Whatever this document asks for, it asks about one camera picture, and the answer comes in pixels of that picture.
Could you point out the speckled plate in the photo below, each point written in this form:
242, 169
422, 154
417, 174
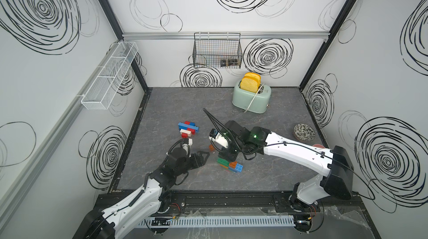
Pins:
304, 133

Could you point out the small brown brick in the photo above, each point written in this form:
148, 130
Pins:
232, 164

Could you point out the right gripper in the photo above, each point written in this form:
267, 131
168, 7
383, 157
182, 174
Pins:
225, 155

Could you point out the black wire basket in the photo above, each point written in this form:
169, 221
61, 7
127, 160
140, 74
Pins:
210, 48

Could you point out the red rectangular brick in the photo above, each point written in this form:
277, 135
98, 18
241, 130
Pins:
191, 131

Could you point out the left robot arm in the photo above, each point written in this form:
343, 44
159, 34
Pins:
116, 221

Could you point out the yellow toast slice back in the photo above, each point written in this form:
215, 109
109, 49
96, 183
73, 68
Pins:
254, 76

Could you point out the dark object in basket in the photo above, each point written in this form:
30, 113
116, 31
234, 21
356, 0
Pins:
230, 63

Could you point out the white rectangular brick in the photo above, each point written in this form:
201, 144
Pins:
185, 131

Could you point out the light blue vertical brick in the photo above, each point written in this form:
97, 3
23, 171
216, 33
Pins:
236, 168

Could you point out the mint green toaster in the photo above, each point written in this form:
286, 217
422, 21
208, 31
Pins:
255, 103

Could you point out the white cable duct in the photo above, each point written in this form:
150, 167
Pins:
217, 221

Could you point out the light blue long brick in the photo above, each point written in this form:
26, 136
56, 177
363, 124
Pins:
184, 126

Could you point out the yellow toast slice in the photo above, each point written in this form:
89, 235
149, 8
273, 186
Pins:
254, 76
249, 84

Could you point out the brown square brick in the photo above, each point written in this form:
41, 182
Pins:
211, 147

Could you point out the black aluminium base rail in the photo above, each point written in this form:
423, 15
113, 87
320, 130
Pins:
280, 201

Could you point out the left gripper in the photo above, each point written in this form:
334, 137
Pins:
199, 159

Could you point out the green brick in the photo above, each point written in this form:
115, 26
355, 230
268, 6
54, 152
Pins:
222, 161

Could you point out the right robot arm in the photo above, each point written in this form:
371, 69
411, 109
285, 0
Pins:
333, 166

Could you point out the yellow toast slice front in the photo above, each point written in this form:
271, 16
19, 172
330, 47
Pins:
249, 84

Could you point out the white wire shelf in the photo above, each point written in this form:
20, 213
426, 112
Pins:
113, 70

